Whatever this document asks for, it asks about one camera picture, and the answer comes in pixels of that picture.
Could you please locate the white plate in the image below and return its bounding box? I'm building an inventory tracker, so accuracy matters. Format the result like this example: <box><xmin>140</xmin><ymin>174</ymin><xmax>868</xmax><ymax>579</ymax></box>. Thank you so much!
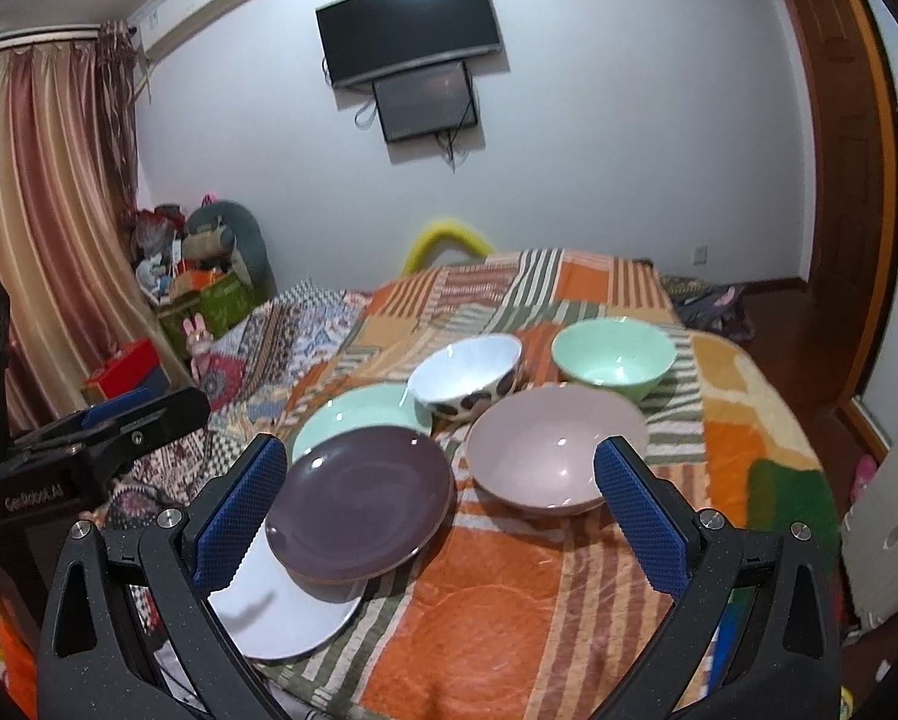
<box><xmin>208</xmin><ymin>527</ymin><xmax>366</xmax><ymax>661</ymax></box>

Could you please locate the purple plate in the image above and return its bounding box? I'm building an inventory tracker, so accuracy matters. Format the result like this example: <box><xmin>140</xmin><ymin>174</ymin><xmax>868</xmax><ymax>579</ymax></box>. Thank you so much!
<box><xmin>265</xmin><ymin>426</ymin><xmax>455</xmax><ymax>583</ymax></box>

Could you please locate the mint green plate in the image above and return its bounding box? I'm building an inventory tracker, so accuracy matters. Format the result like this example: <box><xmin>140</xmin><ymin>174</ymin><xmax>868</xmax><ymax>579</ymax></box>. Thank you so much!
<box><xmin>291</xmin><ymin>382</ymin><xmax>433</xmax><ymax>461</ymax></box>

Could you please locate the mint green bowl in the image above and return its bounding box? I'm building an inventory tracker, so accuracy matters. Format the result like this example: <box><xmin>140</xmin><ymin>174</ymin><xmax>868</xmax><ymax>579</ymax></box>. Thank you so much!
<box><xmin>551</xmin><ymin>317</ymin><xmax>677</xmax><ymax>403</ymax></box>

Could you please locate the white bowl with dark spots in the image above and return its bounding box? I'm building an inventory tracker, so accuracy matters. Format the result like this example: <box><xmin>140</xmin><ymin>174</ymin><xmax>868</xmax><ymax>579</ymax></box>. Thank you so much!
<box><xmin>407</xmin><ymin>333</ymin><xmax>524</xmax><ymax>421</ymax></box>

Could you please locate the red box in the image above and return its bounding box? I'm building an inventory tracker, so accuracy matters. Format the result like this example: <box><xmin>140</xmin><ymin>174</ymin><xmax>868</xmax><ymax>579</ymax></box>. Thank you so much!
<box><xmin>81</xmin><ymin>338</ymin><xmax>159</xmax><ymax>405</ymax></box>

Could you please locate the pink bunny toy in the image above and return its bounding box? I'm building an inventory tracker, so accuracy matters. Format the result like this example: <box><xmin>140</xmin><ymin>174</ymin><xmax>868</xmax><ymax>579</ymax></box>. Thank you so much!
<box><xmin>182</xmin><ymin>314</ymin><xmax>214</xmax><ymax>383</ymax></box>

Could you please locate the blue patterned patchwork quilt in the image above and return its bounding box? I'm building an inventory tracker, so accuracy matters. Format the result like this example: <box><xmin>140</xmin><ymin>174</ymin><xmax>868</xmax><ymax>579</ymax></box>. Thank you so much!
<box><xmin>92</xmin><ymin>280</ymin><xmax>371</xmax><ymax>530</ymax></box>

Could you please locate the green cardboard box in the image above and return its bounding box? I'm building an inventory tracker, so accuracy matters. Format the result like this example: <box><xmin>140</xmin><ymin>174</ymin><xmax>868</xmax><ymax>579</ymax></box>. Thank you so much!
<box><xmin>156</xmin><ymin>273</ymin><xmax>257</xmax><ymax>359</ymax></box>

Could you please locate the grey plush toy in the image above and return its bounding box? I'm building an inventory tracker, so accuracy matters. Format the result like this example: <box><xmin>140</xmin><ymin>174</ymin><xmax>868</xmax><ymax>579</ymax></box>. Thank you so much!
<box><xmin>182</xmin><ymin>200</ymin><xmax>277</xmax><ymax>299</ymax></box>

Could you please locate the striped pink curtain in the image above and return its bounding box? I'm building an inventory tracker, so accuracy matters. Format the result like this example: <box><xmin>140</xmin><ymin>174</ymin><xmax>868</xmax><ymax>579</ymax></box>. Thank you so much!
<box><xmin>0</xmin><ymin>21</ymin><xmax>190</xmax><ymax>431</ymax></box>

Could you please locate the yellow curved tube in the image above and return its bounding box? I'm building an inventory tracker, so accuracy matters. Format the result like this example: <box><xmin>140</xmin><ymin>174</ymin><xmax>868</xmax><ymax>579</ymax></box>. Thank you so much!
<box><xmin>400</xmin><ymin>216</ymin><xmax>494</xmax><ymax>277</ymax></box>

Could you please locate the brown wooden door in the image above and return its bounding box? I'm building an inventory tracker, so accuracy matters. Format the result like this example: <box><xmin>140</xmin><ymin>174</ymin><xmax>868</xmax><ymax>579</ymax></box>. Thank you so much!
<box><xmin>765</xmin><ymin>0</ymin><xmax>898</xmax><ymax>458</ymax></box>

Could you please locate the small black monitor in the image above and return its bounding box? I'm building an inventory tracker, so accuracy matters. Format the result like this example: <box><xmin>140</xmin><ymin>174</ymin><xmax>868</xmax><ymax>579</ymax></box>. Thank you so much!
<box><xmin>373</xmin><ymin>62</ymin><xmax>478</xmax><ymax>143</ymax></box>

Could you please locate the wall-mounted black television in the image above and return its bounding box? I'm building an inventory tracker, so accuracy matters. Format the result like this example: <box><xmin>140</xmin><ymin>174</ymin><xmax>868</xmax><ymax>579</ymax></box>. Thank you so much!
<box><xmin>316</xmin><ymin>0</ymin><xmax>503</xmax><ymax>88</ymax></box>

